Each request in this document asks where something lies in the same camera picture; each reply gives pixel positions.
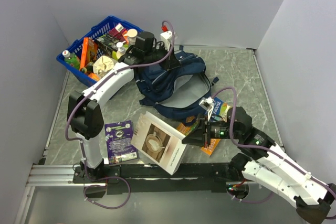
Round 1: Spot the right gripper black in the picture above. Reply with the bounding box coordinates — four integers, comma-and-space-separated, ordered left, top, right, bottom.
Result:
182, 113, 241, 147

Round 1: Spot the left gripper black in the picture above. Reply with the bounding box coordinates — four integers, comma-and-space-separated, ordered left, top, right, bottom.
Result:
144, 42, 181, 71

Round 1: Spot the orange treehouse paperback book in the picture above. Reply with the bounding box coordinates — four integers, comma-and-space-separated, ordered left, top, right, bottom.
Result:
176, 121, 220, 156

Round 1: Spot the navy blue student backpack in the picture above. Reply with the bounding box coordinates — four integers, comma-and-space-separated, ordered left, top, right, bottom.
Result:
134, 46, 219, 126

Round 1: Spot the white coffee cover book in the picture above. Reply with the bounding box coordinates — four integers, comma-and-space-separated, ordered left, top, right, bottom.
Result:
131, 112, 187, 175

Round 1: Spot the blue paperback book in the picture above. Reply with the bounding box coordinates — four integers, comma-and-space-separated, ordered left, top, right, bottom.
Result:
210, 97, 231, 122

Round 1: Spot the purple paperback book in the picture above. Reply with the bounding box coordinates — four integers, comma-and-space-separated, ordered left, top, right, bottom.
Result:
104, 120, 139, 166

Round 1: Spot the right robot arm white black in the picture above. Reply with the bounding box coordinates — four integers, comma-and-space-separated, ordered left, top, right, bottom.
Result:
182, 107, 335, 223

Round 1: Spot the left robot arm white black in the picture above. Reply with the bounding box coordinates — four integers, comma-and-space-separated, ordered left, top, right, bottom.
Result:
65, 28, 175, 183

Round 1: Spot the beige crumpled bag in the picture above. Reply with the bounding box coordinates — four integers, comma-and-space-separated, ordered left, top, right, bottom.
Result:
93, 55, 117, 80

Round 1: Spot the beige cap bottle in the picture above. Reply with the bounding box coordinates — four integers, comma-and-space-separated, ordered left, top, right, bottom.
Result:
123, 29, 138, 46

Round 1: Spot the white pump lotion bottle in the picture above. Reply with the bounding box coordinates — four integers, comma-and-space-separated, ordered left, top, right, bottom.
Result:
116, 41, 127, 60

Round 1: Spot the small red white box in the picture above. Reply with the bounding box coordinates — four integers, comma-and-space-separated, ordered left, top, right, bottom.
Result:
109, 23, 127, 42

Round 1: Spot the black green box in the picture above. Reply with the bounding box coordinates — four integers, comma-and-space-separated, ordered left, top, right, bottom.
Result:
94, 34, 119, 58

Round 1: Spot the orange snack box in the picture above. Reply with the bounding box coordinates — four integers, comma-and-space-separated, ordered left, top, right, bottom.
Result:
79, 37, 98, 69

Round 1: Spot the green soda bottle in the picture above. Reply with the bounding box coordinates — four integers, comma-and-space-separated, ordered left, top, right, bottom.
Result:
62, 50, 80, 70

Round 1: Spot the blue plastic shopping basket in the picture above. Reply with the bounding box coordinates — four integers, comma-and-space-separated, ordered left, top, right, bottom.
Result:
56, 16, 143, 87

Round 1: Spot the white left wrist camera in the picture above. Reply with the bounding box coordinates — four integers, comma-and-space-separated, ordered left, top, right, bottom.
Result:
160, 25, 173, 50

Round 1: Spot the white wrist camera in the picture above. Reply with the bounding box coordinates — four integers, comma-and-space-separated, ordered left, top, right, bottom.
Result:
160, 25, 173, 50
199, 97, 214, 113

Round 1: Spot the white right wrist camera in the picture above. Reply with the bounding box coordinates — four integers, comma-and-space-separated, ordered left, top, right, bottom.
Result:
199, 97, 214, 113

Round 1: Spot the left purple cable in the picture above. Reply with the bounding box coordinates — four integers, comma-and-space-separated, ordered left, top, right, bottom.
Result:
65, 20, 175, 209

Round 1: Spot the purple cable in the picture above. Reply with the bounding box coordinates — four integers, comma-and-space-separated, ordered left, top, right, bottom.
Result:
209, 87, 336, 219
65, 20, 175, 209

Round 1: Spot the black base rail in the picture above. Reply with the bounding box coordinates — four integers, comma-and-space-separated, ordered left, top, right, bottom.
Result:
72, 163, 243, 195

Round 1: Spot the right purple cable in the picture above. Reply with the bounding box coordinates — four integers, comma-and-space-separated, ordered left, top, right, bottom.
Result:
209, 87, 336, 219

